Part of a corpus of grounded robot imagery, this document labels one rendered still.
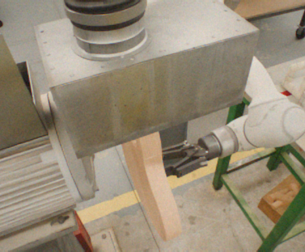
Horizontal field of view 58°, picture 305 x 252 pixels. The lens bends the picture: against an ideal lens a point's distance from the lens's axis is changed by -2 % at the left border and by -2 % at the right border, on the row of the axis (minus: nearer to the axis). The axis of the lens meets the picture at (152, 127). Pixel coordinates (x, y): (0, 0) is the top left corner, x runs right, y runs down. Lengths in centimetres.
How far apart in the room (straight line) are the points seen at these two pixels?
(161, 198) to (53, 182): 26
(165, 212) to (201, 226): 121
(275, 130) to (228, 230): 125
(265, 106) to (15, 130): 57
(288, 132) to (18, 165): 59
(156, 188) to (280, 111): 35
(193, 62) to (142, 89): 8
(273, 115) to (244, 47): 32
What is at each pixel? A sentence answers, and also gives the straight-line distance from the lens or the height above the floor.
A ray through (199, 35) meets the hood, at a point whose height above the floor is 153.
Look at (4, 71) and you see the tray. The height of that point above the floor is 152.
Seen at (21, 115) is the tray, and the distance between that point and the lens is 48.
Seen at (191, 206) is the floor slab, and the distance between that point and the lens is 194.
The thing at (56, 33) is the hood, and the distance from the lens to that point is 46.
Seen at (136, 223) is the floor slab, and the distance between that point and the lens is 190.
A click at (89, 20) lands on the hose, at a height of 158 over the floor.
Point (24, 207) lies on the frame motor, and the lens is 59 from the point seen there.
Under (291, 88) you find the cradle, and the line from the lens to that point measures 129.
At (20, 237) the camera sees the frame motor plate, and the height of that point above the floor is 112.
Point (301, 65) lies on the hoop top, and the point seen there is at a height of 105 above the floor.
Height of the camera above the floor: 173
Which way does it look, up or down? 48 degrees down
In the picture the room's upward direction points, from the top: 3 degrees counter-clockwise
